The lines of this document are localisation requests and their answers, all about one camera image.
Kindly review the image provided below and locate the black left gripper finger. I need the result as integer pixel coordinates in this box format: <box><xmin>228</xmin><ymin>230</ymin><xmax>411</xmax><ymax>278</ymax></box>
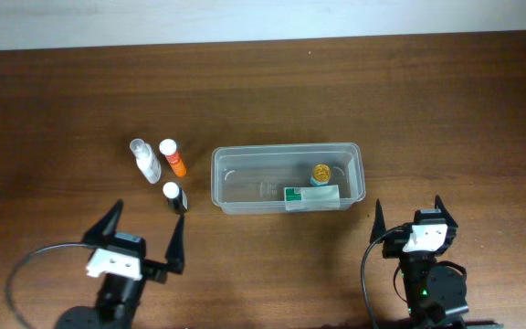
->
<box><xmin>165</xmin><ymin>215</ymin><xmax>185</xmax><ymax>274</ymax></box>
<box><xmin>81</xmin><ymin>199</ymin><xmax>124</xmax><ymax>247</ymax></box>

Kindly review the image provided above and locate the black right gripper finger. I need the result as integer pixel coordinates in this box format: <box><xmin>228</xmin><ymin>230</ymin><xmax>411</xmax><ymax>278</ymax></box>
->
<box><xmin>370</xmin><ymin>199</ymin><xmax>386</xmax><ymax>243</ymax></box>
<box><xmin>435</xmin><ymin>195</ymin><xmax>458</xmax><ymax>228</ymax></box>

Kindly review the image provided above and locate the white green medicine box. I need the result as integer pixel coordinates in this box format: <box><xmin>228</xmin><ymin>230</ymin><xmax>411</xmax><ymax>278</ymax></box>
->
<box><xmin>284</xmin><ymin>186</ymin><xmax>341</xmax><ymax>212</ymax></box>

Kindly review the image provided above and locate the small jar gold lid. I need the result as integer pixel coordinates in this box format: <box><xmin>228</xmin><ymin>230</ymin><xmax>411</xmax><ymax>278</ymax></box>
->
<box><xmin>310</xmin><ymin>164</ymin><xmax>331</xmax><ymax>186</ymax></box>

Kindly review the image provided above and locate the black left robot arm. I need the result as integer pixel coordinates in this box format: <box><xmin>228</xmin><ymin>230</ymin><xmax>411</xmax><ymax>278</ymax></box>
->
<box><xmin>55</xmin><ymin>200</ymin><xmax>185</xmax><ymax>329</ymax></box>

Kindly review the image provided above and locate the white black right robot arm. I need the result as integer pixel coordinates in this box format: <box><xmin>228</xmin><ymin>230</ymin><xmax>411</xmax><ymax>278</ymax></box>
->
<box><xmin>360</xmin><ymin>196</ymin><xmax>503</xmax><ymax>329</ymax></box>

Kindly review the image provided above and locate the clear plastic container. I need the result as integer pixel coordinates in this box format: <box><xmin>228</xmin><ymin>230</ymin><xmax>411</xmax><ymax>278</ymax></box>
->
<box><xmin>211</xmin><ymin>143</ymin><xmax>366</xmax><ymax>215</ymax></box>

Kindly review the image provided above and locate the dark bottle white cap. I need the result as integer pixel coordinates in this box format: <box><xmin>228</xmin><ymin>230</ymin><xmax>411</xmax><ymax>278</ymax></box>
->
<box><xmin>163</xmin><ymin>182</ymin><xmax>188</xmax><ymax>215</ymax></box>

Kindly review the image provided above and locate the white spray bottle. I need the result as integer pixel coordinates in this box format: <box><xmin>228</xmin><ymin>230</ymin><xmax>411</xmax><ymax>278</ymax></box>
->
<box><xmin>130</xmin><ymin>139</ymin><xmax>162</xmax><ymax>184</ymax></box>

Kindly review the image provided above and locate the orange tablet tube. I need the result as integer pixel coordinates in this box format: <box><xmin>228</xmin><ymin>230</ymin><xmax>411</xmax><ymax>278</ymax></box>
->
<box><xmin>159</xmin><ymin>139</ymin><xmax>187</xmax><ymax>177</ymax></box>

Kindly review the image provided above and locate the black right camera cable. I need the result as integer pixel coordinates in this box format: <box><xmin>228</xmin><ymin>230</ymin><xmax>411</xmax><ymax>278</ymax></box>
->
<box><xmin>359</xmin><ymin>226</ymin><xmax>413</xmax><ymax>329</ymax></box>

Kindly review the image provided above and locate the black camera cable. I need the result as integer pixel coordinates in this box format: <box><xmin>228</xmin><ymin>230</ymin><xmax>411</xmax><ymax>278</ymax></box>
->
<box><xmin>359</xmin><ymin>226</ymin><xmax>413</xmax><ymax>329</ymax></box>
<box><xmin>4</xmin><ymin>242</ymin><xmax>98</xmax><ymax>329</ymax></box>

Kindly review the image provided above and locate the black left camera cable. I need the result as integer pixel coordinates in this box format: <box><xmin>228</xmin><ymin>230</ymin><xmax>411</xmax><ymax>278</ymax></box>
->
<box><xmin>4</xmin><ymin>242</ymin><xmax>98</xmax><ymax>329</ymax></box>

